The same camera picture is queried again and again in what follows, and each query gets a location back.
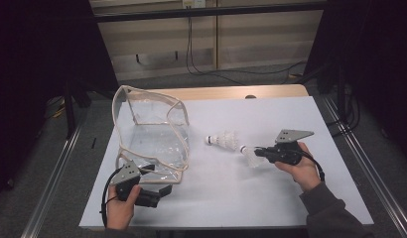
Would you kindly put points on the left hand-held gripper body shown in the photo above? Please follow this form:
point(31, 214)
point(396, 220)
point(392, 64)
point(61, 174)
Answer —
point(127, 172)

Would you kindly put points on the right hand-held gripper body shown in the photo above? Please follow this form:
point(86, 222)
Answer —
point(287, 153)

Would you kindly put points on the white shuttlecock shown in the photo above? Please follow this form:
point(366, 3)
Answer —
point(224, 140)
point(251, 158)

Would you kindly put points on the clear plastic bag beige trim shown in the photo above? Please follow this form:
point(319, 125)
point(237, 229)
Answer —
point(152, 145)

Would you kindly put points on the person's right hand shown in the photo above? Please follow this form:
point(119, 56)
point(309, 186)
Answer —
point(304, 172)

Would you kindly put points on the person's left hand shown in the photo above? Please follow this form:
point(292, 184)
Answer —
point(120, 214)

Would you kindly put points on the pale blue table mat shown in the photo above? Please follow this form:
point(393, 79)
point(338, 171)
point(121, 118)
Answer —
point(274, 112)

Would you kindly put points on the small black stick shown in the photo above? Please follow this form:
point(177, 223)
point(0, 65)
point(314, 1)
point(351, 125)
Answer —
point(93, 142)

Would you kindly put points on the dark round table grommet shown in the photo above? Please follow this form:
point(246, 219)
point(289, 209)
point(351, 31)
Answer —
point(250, 96)

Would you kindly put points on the black metal stand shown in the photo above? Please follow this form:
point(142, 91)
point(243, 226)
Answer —
point(341, 99)
point(70, 115)

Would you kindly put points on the beige cabinet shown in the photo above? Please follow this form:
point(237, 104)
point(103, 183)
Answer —
point(257, 33)

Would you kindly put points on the black curtain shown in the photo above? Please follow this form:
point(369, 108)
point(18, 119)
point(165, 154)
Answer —
point(373, 49)
point(32, 49)

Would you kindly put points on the metal floor rail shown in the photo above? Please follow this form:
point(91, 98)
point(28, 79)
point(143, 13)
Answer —
point(49, 191)
point(373, 178)

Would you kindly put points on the white wall socket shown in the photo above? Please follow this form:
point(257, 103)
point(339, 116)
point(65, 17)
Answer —
point(194, 3)

